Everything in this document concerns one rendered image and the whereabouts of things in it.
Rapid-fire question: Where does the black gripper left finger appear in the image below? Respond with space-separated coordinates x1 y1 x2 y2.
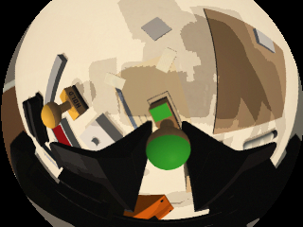
49 120 152 212

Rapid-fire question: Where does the cream inspection card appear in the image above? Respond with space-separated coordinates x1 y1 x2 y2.
103 47 192 132

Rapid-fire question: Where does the brown clipboard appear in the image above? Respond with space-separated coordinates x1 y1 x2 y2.
204 9 287 135

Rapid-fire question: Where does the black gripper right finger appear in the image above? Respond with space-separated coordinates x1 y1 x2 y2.
181 121 276 212

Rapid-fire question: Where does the orange rubber stamp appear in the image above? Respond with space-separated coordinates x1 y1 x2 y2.
42 86 88 129

